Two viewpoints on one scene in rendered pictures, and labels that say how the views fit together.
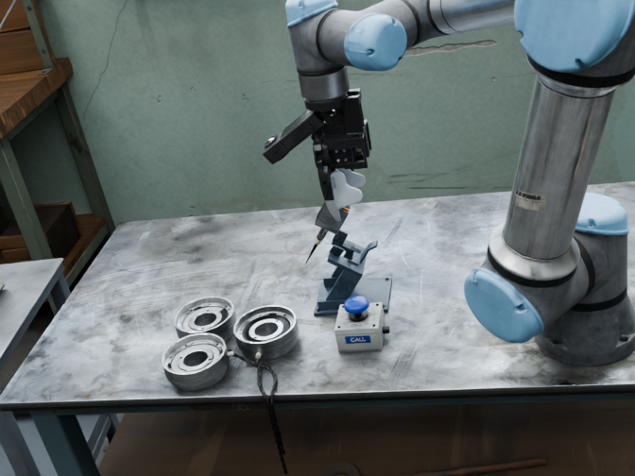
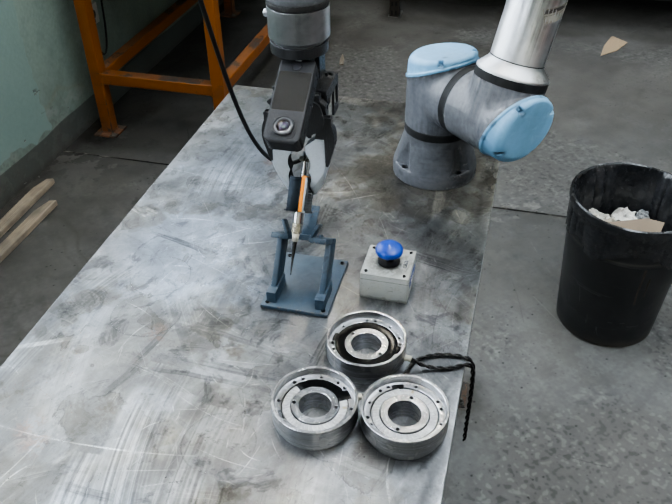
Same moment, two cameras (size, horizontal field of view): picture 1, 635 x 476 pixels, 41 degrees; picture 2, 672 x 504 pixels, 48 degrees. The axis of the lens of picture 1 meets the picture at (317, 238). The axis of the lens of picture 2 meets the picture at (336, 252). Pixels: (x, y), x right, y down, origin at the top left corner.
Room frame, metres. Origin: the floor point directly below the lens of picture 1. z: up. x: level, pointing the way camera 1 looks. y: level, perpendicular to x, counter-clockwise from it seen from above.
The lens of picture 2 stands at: (1.20, 0.82, 1.53)
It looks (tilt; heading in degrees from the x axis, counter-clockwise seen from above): 38 degrees down; 271
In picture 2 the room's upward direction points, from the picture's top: 1 degrees counter-clockwise
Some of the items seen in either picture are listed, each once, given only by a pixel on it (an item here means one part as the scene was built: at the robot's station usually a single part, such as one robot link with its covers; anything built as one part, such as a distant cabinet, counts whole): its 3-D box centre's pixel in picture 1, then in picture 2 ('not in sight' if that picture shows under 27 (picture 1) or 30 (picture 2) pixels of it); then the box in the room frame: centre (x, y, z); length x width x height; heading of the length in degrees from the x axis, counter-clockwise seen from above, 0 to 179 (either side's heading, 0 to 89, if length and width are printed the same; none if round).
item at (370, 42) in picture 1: (370, 36); not in sight; (1.18, -0.13, 1.28); 0.11 x 0.11 x 0.08; 35
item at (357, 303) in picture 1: (357, 313); (388, 259); (1.13, -0.04, 0.85); 0.04 x 0.04 x 0.05
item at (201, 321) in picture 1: (206, 323); (315, 409); (1.23, 0.22, 0.82); 0.10 x 0.10 x 0.04
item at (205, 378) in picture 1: (197, 363); (404, 417); (1.13, 0.23, 0.82); 0.10 x 0.10 x 0.04
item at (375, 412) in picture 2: (197, 363); (404, 418); (1.13, 0.23, 0.82); 0.08 x 0.08 x 0.02
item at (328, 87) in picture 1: (324, 81); (296, 21); (1.25, -0.06, 1.20); 0.08 x 0.08 x 0.05
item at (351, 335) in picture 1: (363, 326); (389, 270); (1.13, -0.05, 0.82); 0.08 x 0.07 x 0.05; 76
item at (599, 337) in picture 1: (586, 308); (435, 144); (1.03, -0.37, 0.85); 0.15 x 0.15 x 0.10
